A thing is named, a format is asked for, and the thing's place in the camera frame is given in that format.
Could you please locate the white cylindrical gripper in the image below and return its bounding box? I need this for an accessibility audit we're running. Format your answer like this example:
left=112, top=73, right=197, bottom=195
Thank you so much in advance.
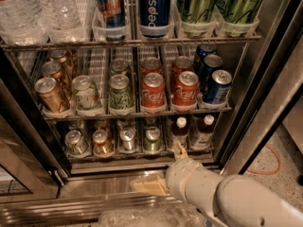
left=130, top=140, right=223, bottom=206

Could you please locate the brown bottle white cap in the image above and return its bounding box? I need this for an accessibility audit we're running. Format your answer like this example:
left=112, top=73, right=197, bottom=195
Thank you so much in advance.
left=168, top=116, right=189, bottom=151
left=190, top=114, right=214, bottom=149

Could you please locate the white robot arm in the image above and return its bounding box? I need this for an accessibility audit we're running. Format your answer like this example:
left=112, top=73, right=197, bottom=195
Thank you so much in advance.
left=131, top=142, right=303, bottom=227

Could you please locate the slim silver can bottom shelf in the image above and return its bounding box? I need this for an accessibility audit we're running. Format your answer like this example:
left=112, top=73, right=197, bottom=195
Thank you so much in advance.
left=120, top=129, right=135, bottom=151

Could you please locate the gold can bottom shelf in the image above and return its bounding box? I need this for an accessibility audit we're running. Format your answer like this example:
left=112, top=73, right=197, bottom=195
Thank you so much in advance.
left=92, top=130, right=114, bottom=156

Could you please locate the gold can shelf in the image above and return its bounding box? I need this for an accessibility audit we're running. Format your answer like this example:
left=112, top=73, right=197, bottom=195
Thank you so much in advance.
left=92, top=130, right=114, bottom=156
left=42, top=61, right=72, bottom=100
left=34, top=78, right=70, bottom=114
left=49, top=50, right=77, bottom=79

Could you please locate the front green can middle shelf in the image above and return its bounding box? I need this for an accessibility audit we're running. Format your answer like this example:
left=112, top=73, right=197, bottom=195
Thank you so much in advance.
left=109, top=74, right=134, bottom=110

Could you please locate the front blue can middle shelf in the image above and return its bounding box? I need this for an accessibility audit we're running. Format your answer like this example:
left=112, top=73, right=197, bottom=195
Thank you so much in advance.
left=203, top=69, right=232, bottom=104

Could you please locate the white green can bottom shelf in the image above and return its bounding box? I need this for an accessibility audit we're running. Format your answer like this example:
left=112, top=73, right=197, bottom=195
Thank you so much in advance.
left=64, top=130, right=88, bottom=155

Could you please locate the white green can shelf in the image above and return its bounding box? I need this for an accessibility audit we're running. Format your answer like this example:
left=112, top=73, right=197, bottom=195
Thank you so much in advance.
left=64, top=130, right=88, bottom=155
left=72, top=75, right=101, bottom=111

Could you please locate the white green can middle shelf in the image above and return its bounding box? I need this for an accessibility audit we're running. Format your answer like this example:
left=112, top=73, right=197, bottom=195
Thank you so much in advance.
left=72, top=75, right=101, bottom=111

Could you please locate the back green can middle shelf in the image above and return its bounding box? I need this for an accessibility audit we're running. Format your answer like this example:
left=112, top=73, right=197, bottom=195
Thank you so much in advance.
left=110, top=59, right=130, bottom=76

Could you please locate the back blue can middle shelf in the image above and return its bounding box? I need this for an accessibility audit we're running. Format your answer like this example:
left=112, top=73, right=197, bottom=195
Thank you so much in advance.
left=193, top=44, right=217, bottom=74

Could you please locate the front gold can middle shelf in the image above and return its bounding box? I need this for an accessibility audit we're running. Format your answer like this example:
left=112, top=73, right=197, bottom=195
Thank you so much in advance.
left=34, top=78, right=70, bottom=114

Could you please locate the stainless steel fridge door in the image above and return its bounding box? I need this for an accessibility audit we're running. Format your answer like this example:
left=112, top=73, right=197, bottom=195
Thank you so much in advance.
left=220, top=5, right=303, bottom=175

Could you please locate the back gold can middle shelf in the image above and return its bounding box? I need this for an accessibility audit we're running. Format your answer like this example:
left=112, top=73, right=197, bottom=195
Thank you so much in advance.
left=49, top=50, right=77, bottom=79

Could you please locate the blue pepsi can top shelf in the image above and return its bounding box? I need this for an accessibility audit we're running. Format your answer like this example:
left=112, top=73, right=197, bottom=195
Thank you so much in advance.
left=138, top=0, right=170, bottom=38

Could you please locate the right clear water bottle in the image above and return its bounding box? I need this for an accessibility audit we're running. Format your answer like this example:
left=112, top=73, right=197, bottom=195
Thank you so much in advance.
left=39, top=0, right=84, bottom=44

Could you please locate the clear water bottle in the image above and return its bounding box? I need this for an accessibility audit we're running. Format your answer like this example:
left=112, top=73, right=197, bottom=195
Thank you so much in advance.
left=39, top=0, right=84, bottom=44
left=0, top=0, right=47, bottom=45

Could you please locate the left clear water bottle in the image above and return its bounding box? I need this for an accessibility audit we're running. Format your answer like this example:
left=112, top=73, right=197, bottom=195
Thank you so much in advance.
left=0, top=0, right=47, bottom=45

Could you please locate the clear plastic bag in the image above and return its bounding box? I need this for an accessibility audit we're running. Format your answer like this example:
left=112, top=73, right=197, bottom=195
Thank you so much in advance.
left=98, top=204, right=205, bottom=227

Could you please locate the front right red cola can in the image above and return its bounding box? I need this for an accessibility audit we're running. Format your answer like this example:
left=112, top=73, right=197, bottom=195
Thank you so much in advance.
left=173, top=71, right=199, bottom=106

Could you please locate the red cola can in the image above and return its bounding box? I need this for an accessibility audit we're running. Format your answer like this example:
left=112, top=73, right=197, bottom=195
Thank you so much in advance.
left=141, top=57, right=163, bottom=75
left=142, top=73, right=166, bottom=108
left=170, top=56, right=193, bottom=90
left=173, top=71, right=199, bottom=106

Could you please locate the front left red cola can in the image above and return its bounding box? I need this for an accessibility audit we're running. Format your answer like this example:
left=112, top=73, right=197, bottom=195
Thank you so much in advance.
left=142, top=73, right=166, bottom=108

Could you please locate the back left red cola can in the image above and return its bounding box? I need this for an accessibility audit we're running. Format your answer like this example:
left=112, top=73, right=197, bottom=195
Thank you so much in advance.
left=141, top=57, right=163, bottom=75

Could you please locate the back right red cola can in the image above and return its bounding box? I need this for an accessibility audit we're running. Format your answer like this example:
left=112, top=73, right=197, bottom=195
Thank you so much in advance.
left=170, top=56, right=193, bottom=90

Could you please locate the left green tall can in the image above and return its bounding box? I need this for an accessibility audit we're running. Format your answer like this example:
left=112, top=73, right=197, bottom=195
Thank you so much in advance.
left=181, top=0, right=216, bottom=38

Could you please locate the green tall can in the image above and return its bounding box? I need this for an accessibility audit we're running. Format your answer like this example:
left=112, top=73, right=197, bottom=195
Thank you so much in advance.
left=217, top=0, right=263, bottom=26
left=181, top=0, right=216, bottom=38

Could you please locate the blue silver energy drink can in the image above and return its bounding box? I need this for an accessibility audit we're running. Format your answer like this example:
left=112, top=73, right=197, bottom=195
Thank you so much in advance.
left=95, top=0, right=126, bottom=42

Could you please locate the right green tall can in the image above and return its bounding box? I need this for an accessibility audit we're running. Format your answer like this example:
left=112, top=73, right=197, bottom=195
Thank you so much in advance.
left=217, top=0, right=263, bottom=26

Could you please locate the orange cable on floor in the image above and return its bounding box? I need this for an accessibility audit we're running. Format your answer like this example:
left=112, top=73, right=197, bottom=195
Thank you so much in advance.
left=245, top=145, right=282, bottom=176

